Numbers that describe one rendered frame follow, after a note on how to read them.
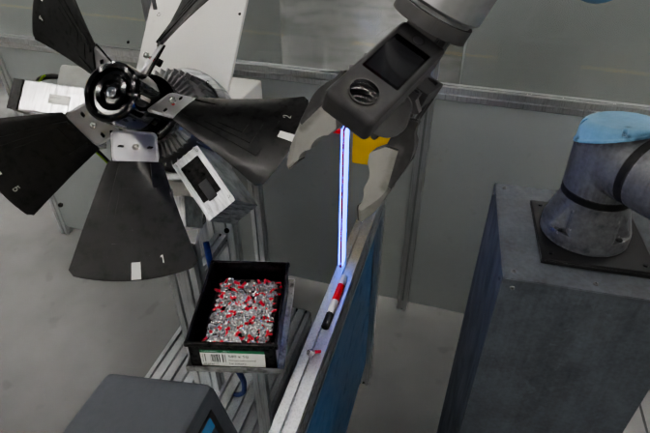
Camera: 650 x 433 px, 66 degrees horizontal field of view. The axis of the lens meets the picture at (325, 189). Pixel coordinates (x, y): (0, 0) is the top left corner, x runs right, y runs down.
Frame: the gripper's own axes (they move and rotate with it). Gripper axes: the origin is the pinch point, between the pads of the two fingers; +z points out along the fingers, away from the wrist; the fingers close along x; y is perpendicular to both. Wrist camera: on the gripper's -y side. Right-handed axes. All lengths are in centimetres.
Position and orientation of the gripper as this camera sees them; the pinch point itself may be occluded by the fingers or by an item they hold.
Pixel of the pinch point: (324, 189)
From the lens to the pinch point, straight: 51.4
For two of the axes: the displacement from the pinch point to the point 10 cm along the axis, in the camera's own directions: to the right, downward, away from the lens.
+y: 4.3, -3.4, 8.4
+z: -4.4, 7.3, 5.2
